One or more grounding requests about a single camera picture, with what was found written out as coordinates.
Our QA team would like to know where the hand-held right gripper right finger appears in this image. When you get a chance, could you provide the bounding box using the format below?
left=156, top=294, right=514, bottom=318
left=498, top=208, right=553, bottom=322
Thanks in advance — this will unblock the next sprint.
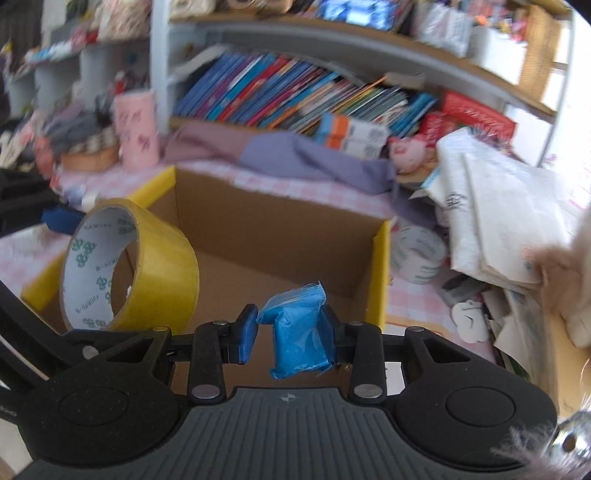
left=323, top=307, right=481, bottom=401

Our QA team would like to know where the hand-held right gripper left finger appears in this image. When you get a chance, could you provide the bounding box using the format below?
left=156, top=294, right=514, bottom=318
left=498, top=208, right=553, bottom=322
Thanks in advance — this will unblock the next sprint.
left=102, top=305, right=258, bottom=401

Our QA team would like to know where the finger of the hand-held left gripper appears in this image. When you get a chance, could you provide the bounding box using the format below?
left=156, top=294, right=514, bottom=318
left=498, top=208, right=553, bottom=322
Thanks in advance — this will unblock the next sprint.
left=0, top=279, right=112, bottom=381
left=0, top=168, right=83, bottom=237

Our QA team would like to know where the blue plastic packet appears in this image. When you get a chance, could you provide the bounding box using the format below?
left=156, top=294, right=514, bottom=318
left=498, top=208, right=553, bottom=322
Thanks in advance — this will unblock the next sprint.
left=256, top=281, right=333, bottom=380

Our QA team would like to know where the yellow tape roll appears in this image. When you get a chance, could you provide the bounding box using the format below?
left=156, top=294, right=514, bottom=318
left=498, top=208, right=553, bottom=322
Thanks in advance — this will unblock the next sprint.
left=60, top=198, right=200, bottom=334

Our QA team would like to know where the yellow cardboard box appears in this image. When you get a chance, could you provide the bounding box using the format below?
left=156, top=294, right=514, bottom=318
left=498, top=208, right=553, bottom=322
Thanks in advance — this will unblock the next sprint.
left=21, top=166, right=393, bottom=393

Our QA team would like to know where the pink checked tablecloth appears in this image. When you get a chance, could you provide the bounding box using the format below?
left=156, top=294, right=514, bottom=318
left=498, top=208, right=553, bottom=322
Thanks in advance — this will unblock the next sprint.
left=0, top=152, right=509, bottom=352

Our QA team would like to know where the grey cloth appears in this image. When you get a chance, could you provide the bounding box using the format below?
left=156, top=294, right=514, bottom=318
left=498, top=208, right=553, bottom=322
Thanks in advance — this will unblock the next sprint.
left=46, top=108, right=116, bottom=153

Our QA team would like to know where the pink cylinder with stickers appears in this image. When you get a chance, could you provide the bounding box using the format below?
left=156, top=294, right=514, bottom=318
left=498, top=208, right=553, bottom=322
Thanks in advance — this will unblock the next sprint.
left=113, top=90, right=160, bottom=171

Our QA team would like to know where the white tape roll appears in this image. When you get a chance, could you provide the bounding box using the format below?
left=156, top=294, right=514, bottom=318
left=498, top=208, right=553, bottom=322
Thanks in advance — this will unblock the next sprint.
left=392, top=226, right=448, bottom=285

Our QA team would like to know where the white flat cutout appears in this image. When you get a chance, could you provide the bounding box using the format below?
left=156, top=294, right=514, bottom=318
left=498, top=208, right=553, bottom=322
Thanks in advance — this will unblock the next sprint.
left=450, top=299, right=490, bottom=344

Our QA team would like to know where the pink and purple cloth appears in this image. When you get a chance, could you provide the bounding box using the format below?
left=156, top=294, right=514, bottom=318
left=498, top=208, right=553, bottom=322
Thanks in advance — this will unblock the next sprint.
left=164, top=121, right=439, bottom=227

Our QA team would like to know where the white bookshelf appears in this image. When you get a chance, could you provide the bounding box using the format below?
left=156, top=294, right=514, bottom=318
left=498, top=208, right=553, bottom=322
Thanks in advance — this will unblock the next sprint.
left=0, top=0, right=578, bottom=167

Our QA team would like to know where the orange white carton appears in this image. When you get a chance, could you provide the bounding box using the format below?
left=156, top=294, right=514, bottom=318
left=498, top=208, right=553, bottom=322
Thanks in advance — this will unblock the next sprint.
left=339, top=136, right=387, bottom=161
left=318, top=113, right=389, bottom=145

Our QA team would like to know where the pink pig plush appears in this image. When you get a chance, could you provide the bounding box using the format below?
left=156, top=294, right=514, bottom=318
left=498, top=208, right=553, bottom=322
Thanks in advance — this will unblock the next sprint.
left=388, top=134, right=437, bottom=175

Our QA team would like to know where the stack of white papers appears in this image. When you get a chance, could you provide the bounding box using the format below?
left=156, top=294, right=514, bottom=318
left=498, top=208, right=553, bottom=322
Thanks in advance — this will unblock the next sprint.
left=422, top=127, right=587, bottom=292

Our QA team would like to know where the thick white-paged book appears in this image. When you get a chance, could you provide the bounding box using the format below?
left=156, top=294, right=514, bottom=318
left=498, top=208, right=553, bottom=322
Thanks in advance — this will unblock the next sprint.
left=173, top=44, right=232, bottom=77

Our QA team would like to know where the row of colourful children's books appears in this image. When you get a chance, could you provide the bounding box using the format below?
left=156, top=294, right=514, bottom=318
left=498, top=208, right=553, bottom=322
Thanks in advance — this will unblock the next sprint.
left=173, top=53, right=439, bottom=139

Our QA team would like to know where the cream fluffy cat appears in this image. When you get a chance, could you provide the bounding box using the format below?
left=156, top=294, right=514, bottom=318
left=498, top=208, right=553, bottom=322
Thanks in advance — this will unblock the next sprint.
left=524, top=222, right=591, bottom=349

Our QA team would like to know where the red book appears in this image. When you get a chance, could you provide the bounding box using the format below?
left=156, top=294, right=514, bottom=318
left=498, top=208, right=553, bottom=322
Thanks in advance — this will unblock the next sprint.
left=441, top=90, right=517, bottom=141

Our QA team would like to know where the white storage bin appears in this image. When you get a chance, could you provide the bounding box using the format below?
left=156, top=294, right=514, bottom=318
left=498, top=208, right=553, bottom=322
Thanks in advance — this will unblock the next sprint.
left=468, top=25, right=527, bottom=84

